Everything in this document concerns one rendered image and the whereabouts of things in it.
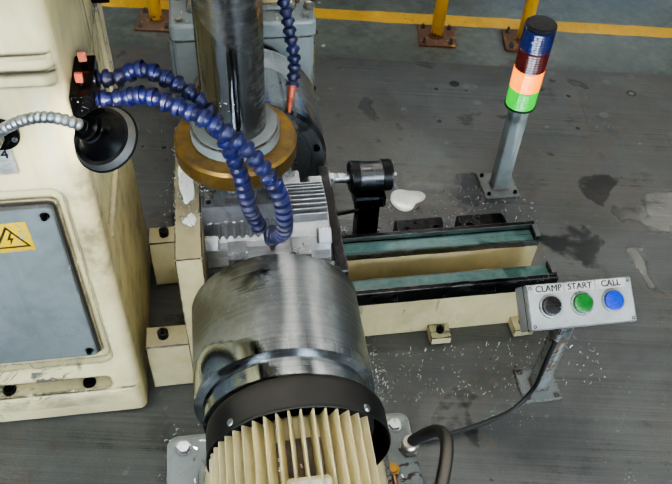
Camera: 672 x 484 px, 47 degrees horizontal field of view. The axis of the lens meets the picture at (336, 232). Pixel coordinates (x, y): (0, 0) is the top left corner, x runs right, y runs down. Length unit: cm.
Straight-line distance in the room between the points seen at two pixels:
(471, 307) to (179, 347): 53
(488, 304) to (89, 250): 74
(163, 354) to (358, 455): 66
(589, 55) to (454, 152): 204
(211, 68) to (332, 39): 263
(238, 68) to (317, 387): 47
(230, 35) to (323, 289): 36
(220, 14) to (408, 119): 100
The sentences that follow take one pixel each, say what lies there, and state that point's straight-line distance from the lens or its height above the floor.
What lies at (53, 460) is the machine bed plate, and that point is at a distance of 138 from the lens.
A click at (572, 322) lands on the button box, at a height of 105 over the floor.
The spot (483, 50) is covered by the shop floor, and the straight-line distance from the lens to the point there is 369.
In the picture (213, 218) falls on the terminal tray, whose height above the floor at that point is 112.
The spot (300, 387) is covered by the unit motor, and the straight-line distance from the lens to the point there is 72.
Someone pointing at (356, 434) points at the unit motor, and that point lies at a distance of 73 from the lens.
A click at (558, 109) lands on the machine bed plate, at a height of 80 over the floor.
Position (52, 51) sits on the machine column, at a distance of 87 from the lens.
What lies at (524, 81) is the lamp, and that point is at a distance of 156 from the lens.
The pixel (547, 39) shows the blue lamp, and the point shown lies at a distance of 152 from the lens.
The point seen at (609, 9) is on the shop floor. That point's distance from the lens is 420.
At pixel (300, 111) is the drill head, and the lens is 136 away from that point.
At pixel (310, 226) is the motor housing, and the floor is 108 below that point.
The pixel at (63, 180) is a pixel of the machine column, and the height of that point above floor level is 134.
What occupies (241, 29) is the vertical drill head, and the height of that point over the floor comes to 145.
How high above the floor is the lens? 198
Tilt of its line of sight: 47 degrees down
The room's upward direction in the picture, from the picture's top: 4 degrees clockwise
